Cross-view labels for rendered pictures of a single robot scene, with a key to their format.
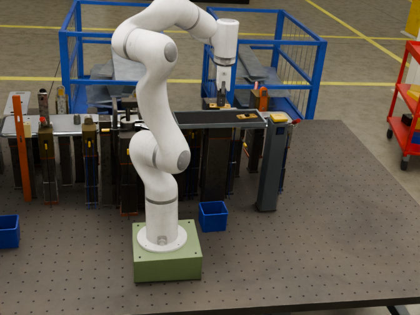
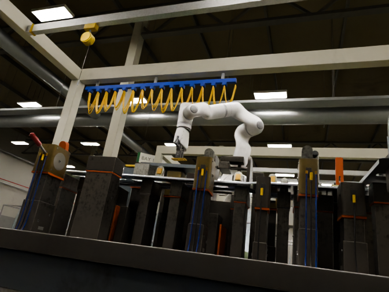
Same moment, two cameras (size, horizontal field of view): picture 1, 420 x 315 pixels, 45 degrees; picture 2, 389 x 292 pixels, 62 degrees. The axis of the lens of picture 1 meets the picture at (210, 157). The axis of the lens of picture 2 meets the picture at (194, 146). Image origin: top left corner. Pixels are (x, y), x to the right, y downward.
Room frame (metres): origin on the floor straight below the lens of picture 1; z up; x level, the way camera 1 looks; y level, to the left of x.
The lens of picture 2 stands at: (3.31, 0.94, 0.68)
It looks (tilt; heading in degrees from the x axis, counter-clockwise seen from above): 20 degrees up; 212
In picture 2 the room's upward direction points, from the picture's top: 8 degrees clockwise
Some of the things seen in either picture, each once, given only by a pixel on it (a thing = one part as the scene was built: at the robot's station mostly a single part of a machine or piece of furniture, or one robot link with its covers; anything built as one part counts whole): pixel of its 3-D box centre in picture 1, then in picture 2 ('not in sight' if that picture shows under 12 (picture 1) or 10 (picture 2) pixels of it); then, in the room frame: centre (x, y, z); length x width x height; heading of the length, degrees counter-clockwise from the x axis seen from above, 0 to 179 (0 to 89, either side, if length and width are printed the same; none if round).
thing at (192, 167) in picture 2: (219, 118); (175, 169); (1.90, -0.02, 1.16); 0.37 x 0.14 x 0.02; 105
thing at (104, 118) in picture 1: (105, 162); (256, 219); (1.90, 0.45, 0.91); 0.07 x 0.05 x 0.42; 15
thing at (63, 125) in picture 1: (155, 121); (194, 183); (2.17, 0.27, 1.00); 1.38 x 0.22 x 0.02; 105
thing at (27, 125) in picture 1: (30, 161); (336, 230); (1.90, 0.78, 0.88); 0.04 x 0.04 x 0.37; 15
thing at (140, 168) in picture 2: (227, 154); (139, 208); (2.08, -0.08, 0.90); 0.13 x 0.08 x 0.41; 15
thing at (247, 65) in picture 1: (255, 72); not in sight; (4.61, -0.36, 0.47); 1.20 x 0.80 x 0.95; 12
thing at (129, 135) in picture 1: (129, 177); not in sight; (1.82, 0.33, 0.89); 0.09 x 0.08 x 0.38; 15
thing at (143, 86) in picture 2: not in sight; (153, 94); (0.02, -1.92, 2.98); 2.51 x 0.07 x 0.60; 101
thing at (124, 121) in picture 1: (134, 152); (228, 208); (1.94, 0.33, 0.94); 0.18 x 0.13 x 0.49; 105
